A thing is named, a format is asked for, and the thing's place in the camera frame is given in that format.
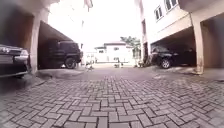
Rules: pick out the white house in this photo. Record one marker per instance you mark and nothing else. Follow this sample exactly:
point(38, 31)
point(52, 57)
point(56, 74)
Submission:
point(113, 51)

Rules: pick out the green tree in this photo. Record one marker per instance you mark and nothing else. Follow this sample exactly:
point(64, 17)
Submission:
point(133, 42)

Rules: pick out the grey brick paved driveway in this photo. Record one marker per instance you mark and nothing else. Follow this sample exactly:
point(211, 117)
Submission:
point(110, 100)

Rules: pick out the black off-road vehicle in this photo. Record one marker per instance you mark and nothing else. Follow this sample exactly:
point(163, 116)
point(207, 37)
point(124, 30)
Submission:
point(65, 53)

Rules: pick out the dark parked car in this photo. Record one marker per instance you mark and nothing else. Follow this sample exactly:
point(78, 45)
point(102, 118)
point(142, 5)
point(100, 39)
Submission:
point(166, 57)

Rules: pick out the pale building with carport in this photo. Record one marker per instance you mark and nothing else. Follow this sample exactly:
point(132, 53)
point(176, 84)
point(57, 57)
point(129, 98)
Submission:
point(180, 23)

